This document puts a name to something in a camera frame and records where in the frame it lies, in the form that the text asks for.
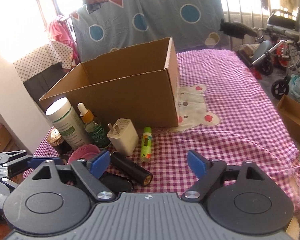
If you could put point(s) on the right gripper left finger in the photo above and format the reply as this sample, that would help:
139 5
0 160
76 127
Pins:
87 174

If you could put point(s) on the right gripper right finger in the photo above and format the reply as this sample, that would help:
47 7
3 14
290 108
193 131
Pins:
209 174

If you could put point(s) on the black cylinder tube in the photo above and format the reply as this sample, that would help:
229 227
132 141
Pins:
131 169

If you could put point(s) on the pink plastic lid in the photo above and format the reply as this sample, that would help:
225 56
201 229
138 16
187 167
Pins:
86 152

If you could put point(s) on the black oval case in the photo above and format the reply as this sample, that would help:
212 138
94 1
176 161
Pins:
116 183

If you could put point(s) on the green glass dropper bottle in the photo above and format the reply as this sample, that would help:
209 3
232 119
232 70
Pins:
93 127

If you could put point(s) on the white power adapter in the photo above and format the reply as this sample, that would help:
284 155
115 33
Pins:
123 136

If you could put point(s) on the gold-lidded dark jar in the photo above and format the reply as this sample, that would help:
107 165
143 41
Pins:
56 140

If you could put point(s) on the green lip balm tube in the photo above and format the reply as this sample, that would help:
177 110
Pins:
146 144

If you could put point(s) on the pink checkered tablecloth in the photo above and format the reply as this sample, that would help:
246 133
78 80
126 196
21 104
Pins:
223 113

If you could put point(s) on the white green-label bottle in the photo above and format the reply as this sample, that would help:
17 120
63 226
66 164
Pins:
65 119

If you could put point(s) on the brown cardboard box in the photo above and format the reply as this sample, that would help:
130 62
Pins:
139 83

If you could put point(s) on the small cardboard box on floor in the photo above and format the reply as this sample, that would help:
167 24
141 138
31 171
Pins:
289 110

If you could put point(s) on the polka dot cloth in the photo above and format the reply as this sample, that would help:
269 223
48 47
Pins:
42 58

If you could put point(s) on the pink garment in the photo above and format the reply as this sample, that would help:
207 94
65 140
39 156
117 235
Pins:
58 31

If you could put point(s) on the black armrest pad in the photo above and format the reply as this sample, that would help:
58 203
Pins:
236 29

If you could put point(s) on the wheelchair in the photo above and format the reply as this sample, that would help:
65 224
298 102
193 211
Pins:
279 46

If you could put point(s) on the grey patterned hanging blanket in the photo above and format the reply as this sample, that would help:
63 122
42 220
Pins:
116 24

